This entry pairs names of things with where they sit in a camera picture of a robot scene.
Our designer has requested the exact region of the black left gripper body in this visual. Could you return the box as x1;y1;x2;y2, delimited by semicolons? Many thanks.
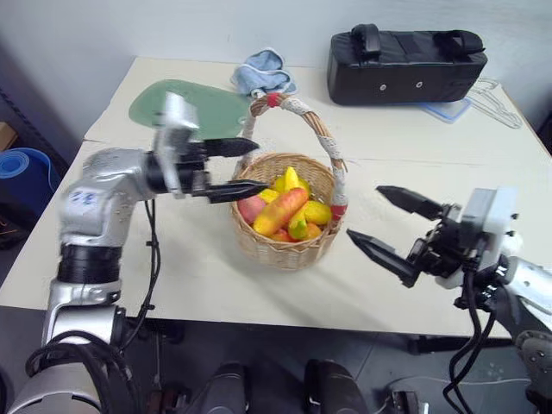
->
174;141;212;198

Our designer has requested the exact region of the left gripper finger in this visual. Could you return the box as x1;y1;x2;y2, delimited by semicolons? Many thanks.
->
201;137;260;159
191;179;271;205

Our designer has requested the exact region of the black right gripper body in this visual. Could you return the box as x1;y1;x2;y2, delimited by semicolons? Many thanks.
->
405;203;479;280

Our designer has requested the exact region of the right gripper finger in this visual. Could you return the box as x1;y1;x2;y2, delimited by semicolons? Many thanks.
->
345;229;423;289
375;185;445;221

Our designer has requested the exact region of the red peach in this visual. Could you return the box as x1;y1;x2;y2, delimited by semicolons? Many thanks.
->
237;194;267;225

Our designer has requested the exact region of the green mat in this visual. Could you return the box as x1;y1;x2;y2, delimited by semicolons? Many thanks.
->
129;78;251;141

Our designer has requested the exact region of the long orange yellow fruit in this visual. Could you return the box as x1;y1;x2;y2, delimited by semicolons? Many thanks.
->
252;187;311;237

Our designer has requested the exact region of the yellow banana bunch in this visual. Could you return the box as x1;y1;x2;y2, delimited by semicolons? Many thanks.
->
274;166;311;195

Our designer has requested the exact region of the yellow green pear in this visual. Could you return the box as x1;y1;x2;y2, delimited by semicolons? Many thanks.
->
287;205;310;242

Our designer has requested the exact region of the yellow mango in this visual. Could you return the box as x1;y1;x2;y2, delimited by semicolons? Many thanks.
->
301;200;333;225

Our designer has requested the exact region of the light blue cloth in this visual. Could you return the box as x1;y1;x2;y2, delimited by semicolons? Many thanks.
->
230;48;299;98

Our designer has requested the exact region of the blue rimmed container lid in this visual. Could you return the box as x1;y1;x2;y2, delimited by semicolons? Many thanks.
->
415;96;474;125

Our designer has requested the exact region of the black padded bag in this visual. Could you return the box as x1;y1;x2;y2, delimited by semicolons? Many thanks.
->
326;23;489;106

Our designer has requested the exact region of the clear plastic hanger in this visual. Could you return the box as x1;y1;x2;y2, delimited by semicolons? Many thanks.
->
467;78;524;129

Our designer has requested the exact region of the dark rounded shape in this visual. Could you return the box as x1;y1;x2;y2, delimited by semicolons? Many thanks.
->
189;361;251;414
304;358;367;414

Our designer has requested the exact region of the blue rolled mat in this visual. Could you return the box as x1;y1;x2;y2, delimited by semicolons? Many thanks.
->
0;147;61;213

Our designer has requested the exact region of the cardboard box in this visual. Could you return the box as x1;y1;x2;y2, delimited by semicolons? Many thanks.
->
0;122;19;152

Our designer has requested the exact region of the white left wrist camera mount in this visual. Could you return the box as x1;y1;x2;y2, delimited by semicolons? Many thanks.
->
153;91;202;199

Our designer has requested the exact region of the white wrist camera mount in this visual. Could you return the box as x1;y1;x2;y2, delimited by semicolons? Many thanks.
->
153;91;202;199
434;185;525;291

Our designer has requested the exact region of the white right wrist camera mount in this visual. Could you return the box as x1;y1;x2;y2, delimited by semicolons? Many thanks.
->
434;185;525;291

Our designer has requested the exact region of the wicker basket with handle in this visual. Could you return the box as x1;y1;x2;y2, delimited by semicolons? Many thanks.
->
230;92;348;272

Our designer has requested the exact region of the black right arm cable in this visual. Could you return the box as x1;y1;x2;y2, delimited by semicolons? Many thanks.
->
442;297;501;414

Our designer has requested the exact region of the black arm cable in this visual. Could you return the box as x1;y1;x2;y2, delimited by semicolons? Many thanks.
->
25;198;163;414
442;297;501;414

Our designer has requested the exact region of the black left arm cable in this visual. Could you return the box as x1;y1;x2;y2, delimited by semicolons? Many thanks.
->
25;198;163;414

